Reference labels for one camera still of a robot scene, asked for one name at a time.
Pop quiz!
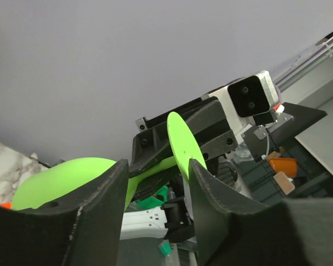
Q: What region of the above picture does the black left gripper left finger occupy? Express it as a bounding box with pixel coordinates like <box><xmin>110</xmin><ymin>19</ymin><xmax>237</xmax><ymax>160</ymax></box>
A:
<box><xmin>0</xmin><ymin>160</ymin><xmax>125</xmax><ymax>265</ymax></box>

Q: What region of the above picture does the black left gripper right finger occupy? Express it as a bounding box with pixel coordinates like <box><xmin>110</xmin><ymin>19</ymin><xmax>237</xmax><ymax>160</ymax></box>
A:
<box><xmin>189</xmin><ymin>159</ymin><xmax>333</xmax><ymax>265</ymax></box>

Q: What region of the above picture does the black orange highlighter marker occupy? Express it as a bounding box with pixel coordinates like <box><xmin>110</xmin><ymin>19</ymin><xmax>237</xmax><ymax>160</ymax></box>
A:
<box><xmin>0</xmin><ymin>202</ymin><xmax>12</xmax><ymax>209</ymax></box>

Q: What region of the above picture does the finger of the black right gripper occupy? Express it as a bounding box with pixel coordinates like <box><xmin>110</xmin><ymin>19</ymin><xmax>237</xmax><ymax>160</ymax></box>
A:
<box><xmin>183</xmin><ymin>99</ymin><xmax>238</xmax><ymax>161</ymax></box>
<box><xmin>129</xmin><ymin>130</ymin><xmax>179</xmax><ymax>200</ymax></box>

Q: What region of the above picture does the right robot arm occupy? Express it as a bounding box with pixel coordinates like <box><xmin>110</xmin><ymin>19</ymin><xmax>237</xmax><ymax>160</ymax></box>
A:
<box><xmin>120</xmin><ymin>97</ymin><xmax>238</xmax><ymax>243</ymax></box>

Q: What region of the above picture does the green plastic wine glass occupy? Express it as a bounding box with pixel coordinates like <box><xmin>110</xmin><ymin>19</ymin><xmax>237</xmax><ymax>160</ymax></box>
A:
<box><xmin>11</xmin><ymin>112</ymin><xmax>206</xmax><ymax>211</ymax></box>

